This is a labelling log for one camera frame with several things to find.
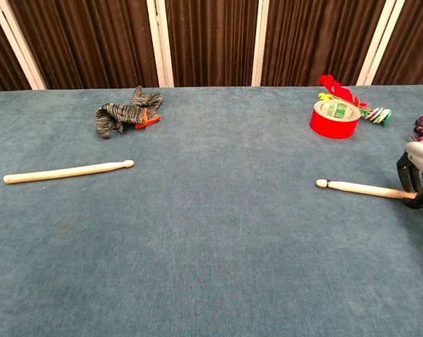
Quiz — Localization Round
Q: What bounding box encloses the red tape roll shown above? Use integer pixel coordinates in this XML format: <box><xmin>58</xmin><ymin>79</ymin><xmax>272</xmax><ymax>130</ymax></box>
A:
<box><xmin>309</xmin><ymin>99</ymin><xmax>362</xmax><ymax>140</ymax></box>

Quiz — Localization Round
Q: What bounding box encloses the grey knit work glove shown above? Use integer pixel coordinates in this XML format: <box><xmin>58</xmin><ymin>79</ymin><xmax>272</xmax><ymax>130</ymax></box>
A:
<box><xmin>94</xmin><ymin>85</ymin><xmax>164</xmax><ymax>140</ymax></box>

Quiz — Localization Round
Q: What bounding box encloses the pale wooden drumstick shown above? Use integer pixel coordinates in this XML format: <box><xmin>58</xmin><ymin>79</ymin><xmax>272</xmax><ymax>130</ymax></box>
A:
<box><xmin>3</xmin><ymin>159</ymin><xmax>135</xmax><ymax>185</ymax></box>
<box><xmin>315</xmin><ymin>178</ymin><xmax>423</xmax><ymax>206</ymax></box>

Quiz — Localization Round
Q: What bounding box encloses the colourful feather shuttlecock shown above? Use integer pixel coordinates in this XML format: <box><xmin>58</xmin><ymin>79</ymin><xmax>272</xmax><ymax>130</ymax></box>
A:
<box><xmin>318</xmin><ymin>74</ymin><xmax>393</xmax><ymax>127</ymax></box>

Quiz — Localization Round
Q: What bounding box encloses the blue felt table mat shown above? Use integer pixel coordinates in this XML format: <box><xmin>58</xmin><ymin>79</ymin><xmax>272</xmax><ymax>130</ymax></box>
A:
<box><xmin>0</xmin><ymin>83</ymin><xmax>423</xmax><ymax>337</ymax></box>

